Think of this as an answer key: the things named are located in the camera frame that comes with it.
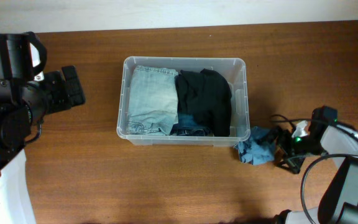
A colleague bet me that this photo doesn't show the blue cloth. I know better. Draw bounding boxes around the blue cloth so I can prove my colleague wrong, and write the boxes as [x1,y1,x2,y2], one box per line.
[234,126,275,166]

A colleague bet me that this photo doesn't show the light blue jeans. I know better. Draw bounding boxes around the light blue jeans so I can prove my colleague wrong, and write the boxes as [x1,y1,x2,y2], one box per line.
[126,65,178,136]

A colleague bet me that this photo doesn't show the black garment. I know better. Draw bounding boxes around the black garment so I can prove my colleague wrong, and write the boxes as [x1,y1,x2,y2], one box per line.
[175,68,232,137]

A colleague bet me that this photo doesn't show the dark blue jeans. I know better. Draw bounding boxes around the dark blue jeans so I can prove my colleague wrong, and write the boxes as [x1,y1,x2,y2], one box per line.
[170,113,212,136]

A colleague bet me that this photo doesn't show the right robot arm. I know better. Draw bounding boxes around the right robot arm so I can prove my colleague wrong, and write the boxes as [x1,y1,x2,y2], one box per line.
[267,106,358,223]

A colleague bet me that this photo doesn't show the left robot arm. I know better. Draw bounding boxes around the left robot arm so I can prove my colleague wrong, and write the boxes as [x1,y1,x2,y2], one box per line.
[0,32,86,223]

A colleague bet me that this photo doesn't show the clear plastic storage bin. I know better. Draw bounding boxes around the clear plastic storage bin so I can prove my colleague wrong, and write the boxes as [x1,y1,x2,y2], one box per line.
[116,56,250,147]

